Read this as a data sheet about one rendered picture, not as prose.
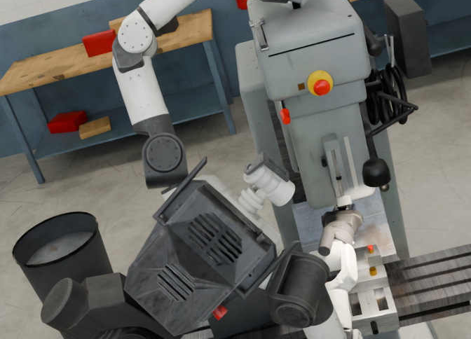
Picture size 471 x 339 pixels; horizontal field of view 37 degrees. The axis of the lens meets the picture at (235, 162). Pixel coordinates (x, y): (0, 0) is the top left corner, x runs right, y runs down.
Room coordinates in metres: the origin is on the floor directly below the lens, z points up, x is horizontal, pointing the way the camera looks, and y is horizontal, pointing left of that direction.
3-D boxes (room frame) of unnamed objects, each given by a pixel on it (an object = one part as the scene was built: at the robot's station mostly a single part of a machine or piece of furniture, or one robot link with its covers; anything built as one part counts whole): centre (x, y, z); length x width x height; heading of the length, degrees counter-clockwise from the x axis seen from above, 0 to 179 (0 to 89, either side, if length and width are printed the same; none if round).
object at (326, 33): (1.80, -0.27, 1.81); 0.47 x 0.26 x 0.16; 174
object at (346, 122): (1.79, -0.27, 1.47); 0.21 x 0.19 x 0.32; 84
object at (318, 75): (1.55, -0.25, 1.76); 0.06 x 0.02 x 0.06; 84
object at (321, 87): (1.53, -0.25, 1.76); 0.04 x 0.03 x 0.04; 84
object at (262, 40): (1.64, -0.15, 1.89); 0.24 x 0.04 x 0.01; 175
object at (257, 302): (1.82, 0.12, 1.02); 0.22 x 0.12 x 0.20; 95
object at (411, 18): (2.05, -0.64, 1.62); 0.20 x 0.09 x 0.21; 174
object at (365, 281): (1.73, -0.27, 1.01); 0.15 x 0.06 x 0.04; 82
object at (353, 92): (1.82, -0.28, 1.68); 0.34 x 0.24 x 0.10; 174
